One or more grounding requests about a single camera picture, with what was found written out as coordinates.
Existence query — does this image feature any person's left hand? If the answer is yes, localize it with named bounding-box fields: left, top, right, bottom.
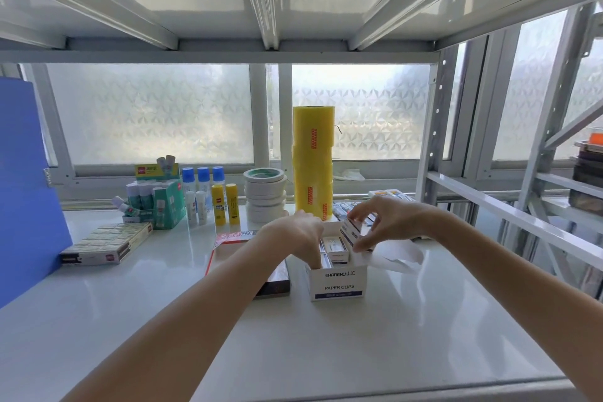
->
left=257, top=211, right=326, bottom=271

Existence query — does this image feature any person's right hand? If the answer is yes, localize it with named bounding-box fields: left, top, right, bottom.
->
left=346, top=195, right=432, bottom=254

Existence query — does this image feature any small white paper clip box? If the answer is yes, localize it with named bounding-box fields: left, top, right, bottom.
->
left=339, top=215, right=379, bottom=253

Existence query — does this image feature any person's left forearm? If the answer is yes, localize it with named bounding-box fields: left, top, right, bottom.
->
left=60, top=239, right=284, bottom=402

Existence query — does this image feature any person's right forearm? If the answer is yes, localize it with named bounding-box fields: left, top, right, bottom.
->
left=415, top=209, right=603, bottom=402

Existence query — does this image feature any row of small boxes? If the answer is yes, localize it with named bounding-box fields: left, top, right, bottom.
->
left=319, top=236, right=355, bottom=269

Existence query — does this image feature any stack of flat stationery boxes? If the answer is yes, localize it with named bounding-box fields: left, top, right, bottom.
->
left=331, top=189, right=417, bottom=241

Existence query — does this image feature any white paper clip carton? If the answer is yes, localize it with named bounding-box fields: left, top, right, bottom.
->
left=304, top=220, right=374, bottom=302

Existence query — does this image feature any dark flat box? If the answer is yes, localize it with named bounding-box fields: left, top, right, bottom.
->
left=253, top=258, right=291, bottom=299

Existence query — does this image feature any stack of white tape rolls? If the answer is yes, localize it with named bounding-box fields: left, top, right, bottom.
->
left=243, top=167, right=288, bottom=224

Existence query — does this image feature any red edged flat box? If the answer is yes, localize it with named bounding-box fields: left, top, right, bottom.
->
left=204, top=229, right=261, bottom=276

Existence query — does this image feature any stack of yellow tape rolls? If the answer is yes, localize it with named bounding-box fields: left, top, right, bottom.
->
left=291, top=105, right=336, bottom=221

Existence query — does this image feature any yellow glue stick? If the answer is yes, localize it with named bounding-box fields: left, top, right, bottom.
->
left=210, top=184, right=225, bottom=227
left=225, top=183, right=241, bottom=225

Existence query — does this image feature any green glue stick display box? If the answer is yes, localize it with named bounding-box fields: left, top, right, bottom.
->
left=125, top=163, right=187, bottom=230

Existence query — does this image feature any grey neighbouring shelf rack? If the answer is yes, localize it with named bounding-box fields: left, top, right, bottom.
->
left=426, top=1, right=603, bottom=303

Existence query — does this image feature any white green glue stick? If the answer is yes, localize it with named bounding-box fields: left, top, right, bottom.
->
left=111, top=196, right=140, bottom=219

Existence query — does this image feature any pack of staple boxes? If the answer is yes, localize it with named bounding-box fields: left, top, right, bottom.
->
left=59, top=222, right=154, bottom=266

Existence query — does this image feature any frosted glass window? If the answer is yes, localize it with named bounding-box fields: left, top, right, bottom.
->
left=0, top=1, right=603, bottom=181

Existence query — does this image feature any stack of dark boxes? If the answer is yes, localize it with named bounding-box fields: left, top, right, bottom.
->
left=567, top=126, right=603, bottom=218

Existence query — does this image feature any blue plastic folder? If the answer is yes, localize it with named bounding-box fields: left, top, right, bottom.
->
left=0, top=77, right=74, bottom=309

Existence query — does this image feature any white metal shelf frame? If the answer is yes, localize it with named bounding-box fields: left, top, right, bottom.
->
left=0, top=0, right=603, bottom=402

